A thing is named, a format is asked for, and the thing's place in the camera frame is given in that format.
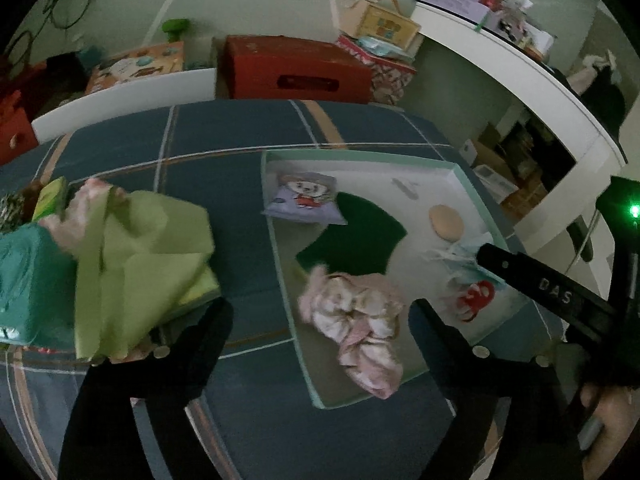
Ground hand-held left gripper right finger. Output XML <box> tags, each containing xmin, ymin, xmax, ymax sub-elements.
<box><xmin>407</xmin><ymin>299</ymin><xmax>586</xmax><ymax>480</ymax></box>

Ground purple baby wipes packet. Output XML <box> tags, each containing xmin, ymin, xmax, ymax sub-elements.
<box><xmin>262</xmin><ymin>172</ymin><xmax>347</xmax><ymax>225</ymax></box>

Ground black wall cables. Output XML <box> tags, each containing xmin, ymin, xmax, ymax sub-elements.
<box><xmin>7</xmin><ymin>0</ymin><xmax>98</xmax><ymax>63</ymax></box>

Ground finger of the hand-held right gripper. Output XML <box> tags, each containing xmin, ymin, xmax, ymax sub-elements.
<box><xmin>475</xmin><ymin>243</ymin><xmax>616</xmax><ymax>343</ymax></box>

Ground blue face mask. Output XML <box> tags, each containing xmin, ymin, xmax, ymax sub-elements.
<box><xmin>429</xmin><ymin>237</ymin><xmax>501</xmax><ymax>282</ymax></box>

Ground person's right hand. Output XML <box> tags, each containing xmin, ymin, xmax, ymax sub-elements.
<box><xmin>580</xmin><ymin>385</ymin><xmax>640</xmax><ymax>461</ymax></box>

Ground red cardboard box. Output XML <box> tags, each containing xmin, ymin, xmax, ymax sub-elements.
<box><xmin>222</xmin><ymin>35</ymin><xmax>374</xmax><ymax>107</ymax></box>

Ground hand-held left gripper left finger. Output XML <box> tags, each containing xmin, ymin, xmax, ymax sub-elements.
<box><xmin>57</xmin><ymin>297</ymin><xmax>236</xmax><ymax>480</ymax></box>

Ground green plastic toy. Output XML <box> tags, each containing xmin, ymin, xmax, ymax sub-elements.
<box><xmin>161</xmin><ymin>19</ymin><xmax>192</xmax><ymax>42</ymax></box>

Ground pink floral cloth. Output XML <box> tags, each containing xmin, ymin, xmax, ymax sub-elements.
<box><xmin>299</xmin><ymin>266</ymin><xmax>405</xmax><ymax>401</ymax></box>

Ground light green cloth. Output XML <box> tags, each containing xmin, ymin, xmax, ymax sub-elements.
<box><xmin>74</xmin><ymin>187</ymin><xmax>222</xmax><ymax>361</ymax></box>

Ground beige powder puff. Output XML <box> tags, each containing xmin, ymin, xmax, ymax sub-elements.
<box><xmin>429</xmin><ymin>205</ymin><xmax>467</xmax><ymax>241</ymax></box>

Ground blue plaid blanket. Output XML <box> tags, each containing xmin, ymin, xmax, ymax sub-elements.
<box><xmin>0</xmin><ymin>99</ymin><xmax>576</xmax><ymax>480</ymax></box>

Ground red patterned box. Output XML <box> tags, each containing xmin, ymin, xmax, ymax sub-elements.
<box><xmin>336</xmin><ymin>35</ymin><xmax>418</xmax><ymax>109</ymax></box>

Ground beige box with handle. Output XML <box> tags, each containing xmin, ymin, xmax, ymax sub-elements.
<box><xmin>340</xmin><ymin>0</ymin><xmax>422</xmax><ymax>54</ymax></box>

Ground green and yellow sponge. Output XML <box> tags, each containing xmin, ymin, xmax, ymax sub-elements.
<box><xmin>295</xmin><ymin>192</ymin><xmax>407</xmax><ymax>275</ymax></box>

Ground mint green tray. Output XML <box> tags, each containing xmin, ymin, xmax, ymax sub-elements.
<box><xmin>261</xmin><ymin>149</ymin><xmax>547</xmax><ymax>409</ymax></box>

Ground green tissue packet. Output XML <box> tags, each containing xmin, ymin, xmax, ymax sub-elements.
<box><xmin>32</xmin><ymin>177</ymin><xmax>69</xmax><ymax>222</ymax></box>

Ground leopard print scrunchie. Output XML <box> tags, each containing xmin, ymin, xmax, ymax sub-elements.
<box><xmin>0</xmin><ymin>192</ymin><xmax>32</xmax><ymax>234</ymax></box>

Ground red hair clip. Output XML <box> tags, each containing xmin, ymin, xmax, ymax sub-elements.
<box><xmin>456</xmin><ymin>280</ymin><xmax>497</xmax><ymax>322</ymax></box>

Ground orange printed box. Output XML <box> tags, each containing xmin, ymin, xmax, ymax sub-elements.
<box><xmin>85</xmin><ymin>41</ymin><xmax>187</xmax><ymax>96</ymax></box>

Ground red tote bag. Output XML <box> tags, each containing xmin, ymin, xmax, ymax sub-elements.
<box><xmin>0</xmin><ymin>72</ymin><xmax>40</xmax><ymax>167</ymax></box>

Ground teal plastic toy box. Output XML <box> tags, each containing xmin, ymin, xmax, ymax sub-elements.
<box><xmin>0</xmin><ymin>222</ymin><xmax>81</xmax><ymax>346</ymax></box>

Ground white desk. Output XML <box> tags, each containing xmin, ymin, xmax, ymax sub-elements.
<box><xmin>411</xmin><ymin>0</ymin><xmax>629</xmax><ymax>263</ymax></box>

